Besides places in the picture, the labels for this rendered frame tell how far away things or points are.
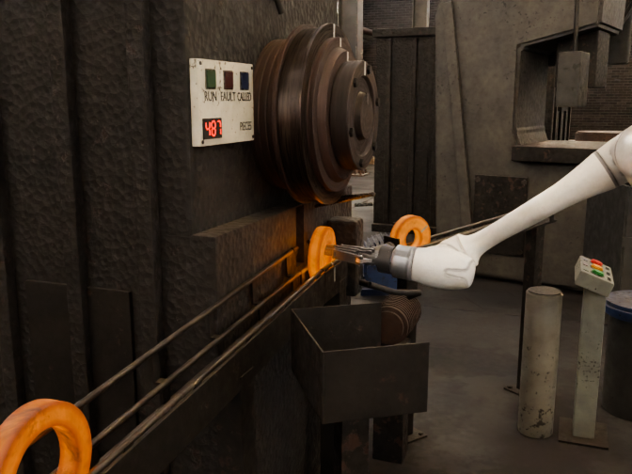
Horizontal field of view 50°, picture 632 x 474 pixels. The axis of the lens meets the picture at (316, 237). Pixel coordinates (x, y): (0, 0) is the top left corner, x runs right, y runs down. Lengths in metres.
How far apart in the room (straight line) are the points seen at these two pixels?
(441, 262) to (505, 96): 2.75
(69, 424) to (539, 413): 1.83
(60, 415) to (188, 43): 0.80
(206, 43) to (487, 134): 3.12
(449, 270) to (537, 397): 0.88
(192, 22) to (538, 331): 1.54
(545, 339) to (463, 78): 2.44
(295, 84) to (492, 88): 2.91
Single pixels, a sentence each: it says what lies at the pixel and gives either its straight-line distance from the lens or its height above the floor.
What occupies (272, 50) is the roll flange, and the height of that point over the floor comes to 1.28.
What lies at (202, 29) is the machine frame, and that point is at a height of 1.30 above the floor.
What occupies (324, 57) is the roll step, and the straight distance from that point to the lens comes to 1.71.
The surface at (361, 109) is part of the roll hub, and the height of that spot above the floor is 1.13.
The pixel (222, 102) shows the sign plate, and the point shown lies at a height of 1.15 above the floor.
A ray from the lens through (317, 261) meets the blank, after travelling 1.81.
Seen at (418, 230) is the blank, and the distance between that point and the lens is 2.27.
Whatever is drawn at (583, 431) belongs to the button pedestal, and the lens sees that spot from 2.61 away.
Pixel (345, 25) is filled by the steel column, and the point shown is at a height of 2.27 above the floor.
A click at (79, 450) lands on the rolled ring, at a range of 1.05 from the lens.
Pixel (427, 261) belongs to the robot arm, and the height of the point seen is 0.75.
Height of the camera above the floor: 1.15
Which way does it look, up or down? 11 degrees down
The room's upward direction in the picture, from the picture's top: straight up
